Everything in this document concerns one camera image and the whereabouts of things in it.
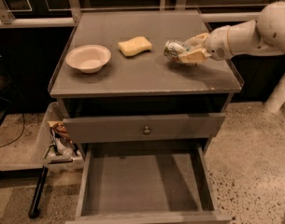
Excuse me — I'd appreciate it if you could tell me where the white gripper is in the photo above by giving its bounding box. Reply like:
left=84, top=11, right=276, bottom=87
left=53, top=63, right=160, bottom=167
left=178, top=25, right=233, bottom=63

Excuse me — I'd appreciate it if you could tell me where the green white 7up can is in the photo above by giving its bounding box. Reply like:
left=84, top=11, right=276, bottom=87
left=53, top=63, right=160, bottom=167
left=164, top=40, right=197, bottom=66

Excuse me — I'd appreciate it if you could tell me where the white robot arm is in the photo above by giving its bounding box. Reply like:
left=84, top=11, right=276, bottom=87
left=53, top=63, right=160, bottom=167
left=178, top=1, right=285, bottom=63

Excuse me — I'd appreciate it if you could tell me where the grey wooden drawer cabinet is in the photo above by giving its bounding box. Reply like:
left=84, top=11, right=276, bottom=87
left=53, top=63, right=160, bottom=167
left=48, top=10, right=245, bottom=156

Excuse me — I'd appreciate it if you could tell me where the grey top drawer with knob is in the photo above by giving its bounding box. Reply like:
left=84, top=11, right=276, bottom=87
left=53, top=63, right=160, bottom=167
left=63, top=113, right=225, bottom=144

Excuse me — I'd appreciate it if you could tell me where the grey open middle drawer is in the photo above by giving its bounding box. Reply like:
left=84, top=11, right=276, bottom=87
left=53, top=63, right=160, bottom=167
left=65, top=141, right=230, bottom=224

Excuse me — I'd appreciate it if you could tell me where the yellow sponge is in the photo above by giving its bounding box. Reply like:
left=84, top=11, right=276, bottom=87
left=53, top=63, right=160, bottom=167
left=118, top=36, right=152, bottom=57

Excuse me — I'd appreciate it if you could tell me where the white paper bowl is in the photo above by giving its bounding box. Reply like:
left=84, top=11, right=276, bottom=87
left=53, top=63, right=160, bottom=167
left=65, top=45, right=111, bottom=74

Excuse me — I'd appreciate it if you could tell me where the white metal railing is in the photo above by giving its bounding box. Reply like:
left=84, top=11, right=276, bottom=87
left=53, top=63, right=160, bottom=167
left=0, top=0, right=285, bottom=29

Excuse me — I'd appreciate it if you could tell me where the clear plastic bin with snacks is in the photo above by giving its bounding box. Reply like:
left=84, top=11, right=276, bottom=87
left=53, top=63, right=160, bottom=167
left=32, top=102, right=84, bottom=173

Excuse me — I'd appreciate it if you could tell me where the black metal leg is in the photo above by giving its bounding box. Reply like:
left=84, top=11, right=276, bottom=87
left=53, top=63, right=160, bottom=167
left=28, top=166, right=49, bottom=218

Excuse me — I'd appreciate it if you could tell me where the white cylindrical post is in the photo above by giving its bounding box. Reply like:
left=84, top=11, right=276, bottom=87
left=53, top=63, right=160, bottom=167
left=264, top=73, right=285, bottom=113

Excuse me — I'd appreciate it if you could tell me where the black cable on floor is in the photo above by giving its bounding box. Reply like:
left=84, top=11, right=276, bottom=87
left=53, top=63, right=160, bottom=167
left=0, top=112, right=26, bottom=150

